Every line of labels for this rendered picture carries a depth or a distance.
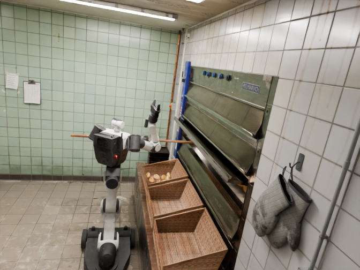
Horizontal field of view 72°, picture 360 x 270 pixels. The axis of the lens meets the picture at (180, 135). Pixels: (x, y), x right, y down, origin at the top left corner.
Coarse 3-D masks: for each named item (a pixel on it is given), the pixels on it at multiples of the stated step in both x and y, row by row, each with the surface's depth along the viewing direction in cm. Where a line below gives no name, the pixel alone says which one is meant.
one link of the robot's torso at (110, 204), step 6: (120, 174) 244; (120, 180) 248; (108, 192) 248; (114, 192) 249; (108, 198) 249; (114, 198) 250; (108, 204) 249; (114, 204) 250; (108, 210) 249; (114, 210) 250
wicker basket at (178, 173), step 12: (144, 168) 327; (156, 168) 341; (168, 168) 346; (180, 168) 324; (144, 180) 317; (156, 180) 331; (168, 180) 290; (180, 180) 294; (156, 192) 291; (168, 192) 295; (180, 192) 299
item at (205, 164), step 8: (184, 136) 336; (192, 144) 306; (200, 160) 261; (208, 168) 239; (216, 176) 223; (224, 184) 209; (224, 192) 201; (232, 192) 197; (232, 200) 187; (240, 200) 186; (240, 208) 175
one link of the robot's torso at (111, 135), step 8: (96, 136) 221; (104, 136) 220; (112, 136) 224; (120, 136) 226; (96, 144) 223; (104, 144) 219; (112, 144) 218; (120, 144) 227; (96, 152) 227; (104, 152) 223; (112, 152) 221; (120, 152) 229; (104, 160) 228; (112, 160) 223; (120, 160) 234
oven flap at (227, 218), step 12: (180, 156) 325; (192, 156) 296; (192, 168) 283; (204, 180) 249; (204, 192) 239; (216, 192) 220; (216, 204) 213; (228, 204) 199; (216, 216) 203; (228, 216) 193; (228, 228) 187
